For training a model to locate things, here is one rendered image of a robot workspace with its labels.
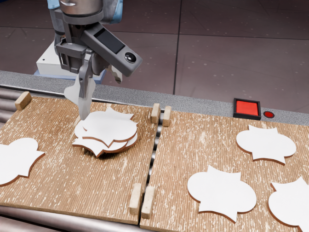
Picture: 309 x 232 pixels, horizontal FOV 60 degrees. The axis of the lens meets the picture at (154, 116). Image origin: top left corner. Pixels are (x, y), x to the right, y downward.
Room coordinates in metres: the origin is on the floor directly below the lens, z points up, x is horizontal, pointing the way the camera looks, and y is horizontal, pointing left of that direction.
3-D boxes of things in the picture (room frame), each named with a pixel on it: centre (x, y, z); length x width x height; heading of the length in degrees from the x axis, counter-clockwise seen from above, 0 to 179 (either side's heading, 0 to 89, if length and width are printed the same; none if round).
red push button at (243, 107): (0.61, -0.27, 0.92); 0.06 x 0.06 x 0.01; 76
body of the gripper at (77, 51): (0.49, 0.14, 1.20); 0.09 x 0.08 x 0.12; 65
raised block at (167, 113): (0.55, -0.03, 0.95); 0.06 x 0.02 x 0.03; 170
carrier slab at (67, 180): (0.46, 0.21, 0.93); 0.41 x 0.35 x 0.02; 82
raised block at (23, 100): (0.62, 0.38, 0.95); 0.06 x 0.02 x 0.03; 172
